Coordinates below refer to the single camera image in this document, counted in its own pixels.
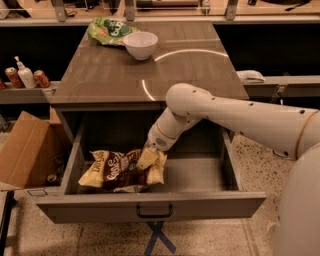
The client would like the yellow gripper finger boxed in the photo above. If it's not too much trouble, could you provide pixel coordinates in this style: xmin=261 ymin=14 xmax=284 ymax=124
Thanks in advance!
xmin=136 ymin=147 xmax=158 ymax=170

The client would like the brown yellow chip bag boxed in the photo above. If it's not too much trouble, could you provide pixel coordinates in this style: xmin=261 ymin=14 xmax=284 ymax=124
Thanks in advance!
xmin=78 ymin=149 xmax=167 ymax=193

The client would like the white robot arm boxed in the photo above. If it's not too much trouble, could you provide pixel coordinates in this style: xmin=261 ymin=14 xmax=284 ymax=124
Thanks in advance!
xmin=138 ymin=83 xmax=320 ymax=256

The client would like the open grey top drawer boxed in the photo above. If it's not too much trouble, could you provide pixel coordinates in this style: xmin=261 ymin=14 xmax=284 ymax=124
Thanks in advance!
xmin=36 ymin=111 xmax=266 ymax=223

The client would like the grey cabinet with counter top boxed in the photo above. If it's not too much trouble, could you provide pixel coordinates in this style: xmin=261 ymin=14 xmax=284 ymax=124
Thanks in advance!
xmin=51 ymin=21 xmax=248 ymax=139

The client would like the green chip bag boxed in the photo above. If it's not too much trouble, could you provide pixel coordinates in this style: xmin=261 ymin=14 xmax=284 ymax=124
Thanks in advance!
xmin=87 ymin=17 xmax=140 ymax=46

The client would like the blue tape cross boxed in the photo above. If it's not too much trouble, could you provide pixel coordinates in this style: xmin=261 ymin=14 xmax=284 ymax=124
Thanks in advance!
xmin=144 ymin=221 xmax=176 ymax=256

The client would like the can inside cardboard box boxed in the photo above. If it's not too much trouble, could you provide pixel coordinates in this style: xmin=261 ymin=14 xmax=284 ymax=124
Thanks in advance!
xmin=47 ymin=174 xmax=60 ymax=186

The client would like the brown cardboard box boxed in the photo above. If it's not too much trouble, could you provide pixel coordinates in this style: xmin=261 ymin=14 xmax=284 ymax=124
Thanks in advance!
xmin=0 ymin=111 xmax=71 ymax=188

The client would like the white ceramic bowl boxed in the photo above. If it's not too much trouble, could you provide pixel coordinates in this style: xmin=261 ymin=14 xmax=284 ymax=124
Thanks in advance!
xmin=123 ymin=31 xmax=158 ymax=60

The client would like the white folded cloth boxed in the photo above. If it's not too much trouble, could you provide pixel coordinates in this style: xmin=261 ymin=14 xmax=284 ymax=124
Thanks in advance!
xmin=237 ymin=70 xmax=265 ymax=84

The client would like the red soda can right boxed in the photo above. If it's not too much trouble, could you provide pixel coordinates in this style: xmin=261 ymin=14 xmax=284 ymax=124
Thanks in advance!
xmin=34 ymin=70 xmax=51 ymax=88

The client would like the red soda can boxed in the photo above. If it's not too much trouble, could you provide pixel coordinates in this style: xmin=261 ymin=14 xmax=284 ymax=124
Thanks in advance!
xmin=5 ymin=67 xmax=24 ymax=88
xmin=34 ymin=70 xmax=51 ymax=88

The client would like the black stand at left edge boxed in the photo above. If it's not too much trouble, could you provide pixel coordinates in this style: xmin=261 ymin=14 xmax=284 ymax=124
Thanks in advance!
xmin=0 ymin=191 xmax=16 ymax=256

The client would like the white pump bottle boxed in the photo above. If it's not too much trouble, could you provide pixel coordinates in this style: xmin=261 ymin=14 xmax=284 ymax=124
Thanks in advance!
xmin=15 ymin=56 xmax=37 ymax=89

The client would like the grey side shelf left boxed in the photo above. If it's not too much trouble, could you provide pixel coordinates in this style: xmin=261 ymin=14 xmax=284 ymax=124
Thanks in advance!
xmin=0 ymin=81 xmax=60 ymax=104

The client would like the grey side shelf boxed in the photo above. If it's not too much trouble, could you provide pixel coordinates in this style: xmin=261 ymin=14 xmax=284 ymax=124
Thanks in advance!
xmin=0 ymin=81 xmax=60 ymax=104
xmin=244 ymin=75 xmax=320 ymax=98

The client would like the grey side shelf right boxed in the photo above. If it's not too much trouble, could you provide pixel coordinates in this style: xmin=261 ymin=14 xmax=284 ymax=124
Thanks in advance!
xmin=244 ymin=75 xmax=320 ymax=98

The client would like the red soda can left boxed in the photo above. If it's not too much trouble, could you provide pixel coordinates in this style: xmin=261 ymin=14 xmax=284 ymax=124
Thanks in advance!
xmin=5 ymin=67 xmax=24 ymax=88

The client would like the black drawer handle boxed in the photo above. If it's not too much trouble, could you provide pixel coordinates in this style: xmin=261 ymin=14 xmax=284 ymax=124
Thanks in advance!
xmin=136 ymin=204 xmax=173 ymax=219

